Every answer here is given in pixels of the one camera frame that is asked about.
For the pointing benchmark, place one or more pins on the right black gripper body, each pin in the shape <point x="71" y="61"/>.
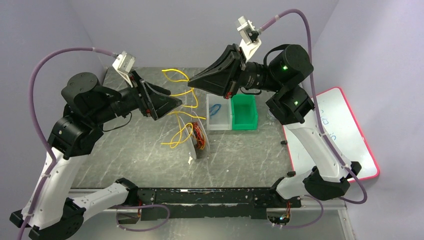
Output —
<point x="236" y="71"/>

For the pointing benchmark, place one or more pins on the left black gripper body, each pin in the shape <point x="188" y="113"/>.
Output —
<point x="144" y="97"/>

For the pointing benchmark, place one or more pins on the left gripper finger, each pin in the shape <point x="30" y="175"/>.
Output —
<point x="154" y="91"/>
<point x="162" y="105"/>

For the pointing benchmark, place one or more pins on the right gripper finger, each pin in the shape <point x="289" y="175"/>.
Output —
<point x="221" y="66"/>
<point x="215" y="84"/>

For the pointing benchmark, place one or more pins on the white cable spool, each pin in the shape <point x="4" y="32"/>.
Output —
<point x="197" y="141"/>

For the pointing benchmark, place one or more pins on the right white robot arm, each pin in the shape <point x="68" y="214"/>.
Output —
<point x="291" y="105"/>

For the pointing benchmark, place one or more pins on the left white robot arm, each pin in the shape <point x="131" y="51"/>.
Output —
<point x="51" y="214"/>

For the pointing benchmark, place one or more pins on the clear white plastic bin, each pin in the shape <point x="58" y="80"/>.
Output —
<point x="219" y="115"/>

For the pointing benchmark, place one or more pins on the green plastic bin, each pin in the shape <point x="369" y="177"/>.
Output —
<point x="244" y="113"/>

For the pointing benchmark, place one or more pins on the pink framed whiteboard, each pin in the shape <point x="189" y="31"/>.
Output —
<point x="339" y="120"/>

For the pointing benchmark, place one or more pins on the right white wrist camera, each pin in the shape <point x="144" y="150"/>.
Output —
<point x="250" y="41"/>

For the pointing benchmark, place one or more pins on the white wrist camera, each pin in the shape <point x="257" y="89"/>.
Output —
<point x="250" y="41"/>
<point x="123" y="64"/>

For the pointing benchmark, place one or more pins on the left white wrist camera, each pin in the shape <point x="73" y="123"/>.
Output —
<point x="123" y="64"/>

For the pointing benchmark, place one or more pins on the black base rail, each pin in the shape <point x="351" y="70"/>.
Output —
<point x="191" y="203"/>

